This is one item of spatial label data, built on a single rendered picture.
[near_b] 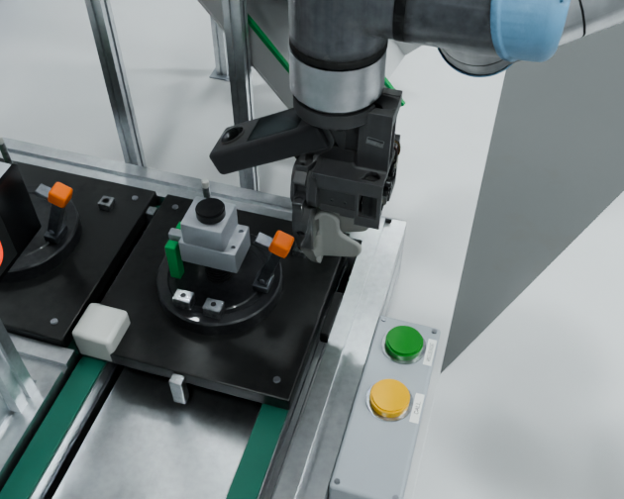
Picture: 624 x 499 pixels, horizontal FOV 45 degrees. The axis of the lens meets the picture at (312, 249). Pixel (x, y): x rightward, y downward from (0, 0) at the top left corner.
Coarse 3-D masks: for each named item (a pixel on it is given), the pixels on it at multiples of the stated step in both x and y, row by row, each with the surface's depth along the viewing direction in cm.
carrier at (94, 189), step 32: (0, 160) 98; (32, 192) 92; (96, 192) 94; (128, 192) 94; (64, 224) 88; (96, 224) 91; (128, 224) 91; (32, 256) 85; (64, 256) 86; (96, 256) 87; (0, 288) 84; (32, 288) 84; (64, 288) 84; (96, 288) 84; (32, 320) 81; (64, 320) 81
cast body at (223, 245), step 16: (192, 208) 76; (208, 208) 75; (224, 208) 75; (192, 224) 75; (208, 224) 75; (224, 224) 75; (176, 240) 80; (192, 240) 76; (208, 240) 75; (224, 240) 75; (240, 240) 77; (192, 256) 78; (208, 256) 77; (224, 256) 77; (240, 256) 78
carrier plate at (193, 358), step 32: (160, 224) 91; (256, 224) 91; (288, 224) 91; (160, 256) 87; (288, 256) 87; (128, 288) 84; (288, 288) 84; (320, 288) 84; (160, 320) 81; (288, 320) 81; (320, 320) 82; (128, 352) 78; (160, 352) 78; (192, 352) 78; (224, 352) 78; (256, 352) 78; (288, 352) 78; (224, 384) 76; (256, 384) 76; (288, 384) 76
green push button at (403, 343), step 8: (392, 328) 80; (400, 328) 80; (408, 328) 80; (392, 336) 79; (400, 336) 79; (408, 336) 79; (416, 336) 79; (392, 344) 79; (400, 344) 79; (408, 344) 79; (416, 344) 79; (392, 352) 78; (400, 352) 78; (408, 352) 78; (416, 352) 78
